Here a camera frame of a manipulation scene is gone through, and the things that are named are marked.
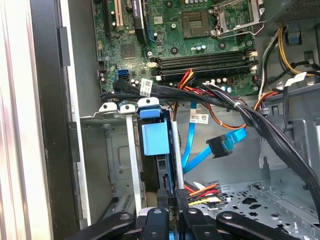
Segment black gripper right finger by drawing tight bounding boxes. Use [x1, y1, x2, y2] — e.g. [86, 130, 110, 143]
[176, 189, 298, 240]

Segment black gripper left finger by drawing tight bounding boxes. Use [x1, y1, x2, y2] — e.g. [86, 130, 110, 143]
[66, 188, 170, 240]

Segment hard disk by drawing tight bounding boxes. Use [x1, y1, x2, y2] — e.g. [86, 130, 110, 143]
[136, 104, 186, 240]

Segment metal disk bay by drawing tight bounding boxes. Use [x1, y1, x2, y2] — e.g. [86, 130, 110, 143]
[79, 97, 161, 222]

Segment black RAM slot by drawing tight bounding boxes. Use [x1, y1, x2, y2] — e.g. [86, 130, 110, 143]
[156, 52, 255, 70]
[151, 59, 258, 75]
[151, 63, 259, 79]
[156, 48, 254, 64]

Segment black expansion slot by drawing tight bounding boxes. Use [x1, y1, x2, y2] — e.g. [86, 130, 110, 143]
[102, 0, 113, 44]

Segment white expansion slot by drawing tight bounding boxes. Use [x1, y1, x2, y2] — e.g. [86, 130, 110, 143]
[113, 0, 125, 29]

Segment grey metal drive cage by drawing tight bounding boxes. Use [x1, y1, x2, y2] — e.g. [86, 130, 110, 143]
[258, 82, 320, 181]

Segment blue SATA port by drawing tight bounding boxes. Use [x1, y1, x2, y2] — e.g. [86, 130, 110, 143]
[116, 69, 131, 81]

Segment black PC case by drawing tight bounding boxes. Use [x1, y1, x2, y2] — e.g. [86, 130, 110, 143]
[29, 0, 320, 240]

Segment black square chipset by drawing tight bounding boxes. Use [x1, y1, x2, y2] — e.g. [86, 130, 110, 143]
[120, 44, 138, 60]

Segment green motherboard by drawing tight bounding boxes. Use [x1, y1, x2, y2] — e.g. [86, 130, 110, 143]
[92, 0, 261, 102]

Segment CPU socket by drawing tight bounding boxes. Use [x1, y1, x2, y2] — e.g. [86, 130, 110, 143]
[181, 11, 210, 40]

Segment black expansion card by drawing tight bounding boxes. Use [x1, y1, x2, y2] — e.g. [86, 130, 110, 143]
[129, 0, 149, 46]

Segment metal socket cover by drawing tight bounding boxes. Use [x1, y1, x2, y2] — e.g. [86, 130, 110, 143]
[211, 0, 267, 39]

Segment grey power supply unit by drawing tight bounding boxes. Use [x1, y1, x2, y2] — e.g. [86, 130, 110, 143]
[262, 0, 320, 29]

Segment red yellow orange disk wire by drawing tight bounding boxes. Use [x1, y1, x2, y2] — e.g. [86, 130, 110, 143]
[184, 181, 224, 209]

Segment blue flat disk wire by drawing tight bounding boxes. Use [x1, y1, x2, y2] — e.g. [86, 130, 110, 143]
[181, 101, 249, 174]

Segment black wire bundle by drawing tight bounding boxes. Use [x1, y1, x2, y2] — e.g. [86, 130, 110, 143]
[99, 79, 320, 199]

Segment yellow black power wires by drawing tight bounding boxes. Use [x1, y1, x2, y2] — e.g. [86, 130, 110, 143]
[258, 24, 320, 111]

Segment wire locking lever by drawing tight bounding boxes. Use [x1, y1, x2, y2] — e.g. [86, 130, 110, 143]
[214, 20, 268, 39]

